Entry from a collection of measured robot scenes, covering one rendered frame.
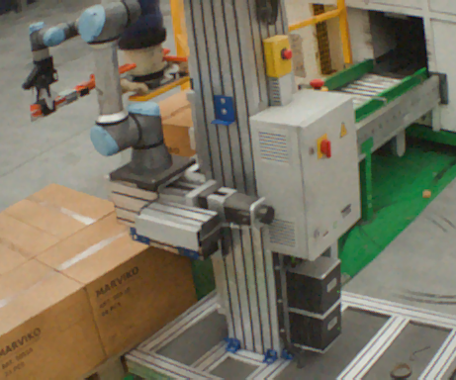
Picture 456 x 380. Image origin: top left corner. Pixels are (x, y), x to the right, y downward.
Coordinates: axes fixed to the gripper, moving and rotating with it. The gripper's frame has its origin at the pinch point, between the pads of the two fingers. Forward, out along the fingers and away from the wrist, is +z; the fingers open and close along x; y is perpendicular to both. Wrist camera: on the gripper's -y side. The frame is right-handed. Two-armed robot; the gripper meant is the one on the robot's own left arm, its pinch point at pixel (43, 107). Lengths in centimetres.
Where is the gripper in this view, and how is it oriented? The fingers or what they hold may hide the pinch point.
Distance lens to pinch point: 293.9
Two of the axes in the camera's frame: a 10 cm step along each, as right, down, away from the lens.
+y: 6.1, -3.9, 6.9
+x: -7.8, -1.8, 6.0
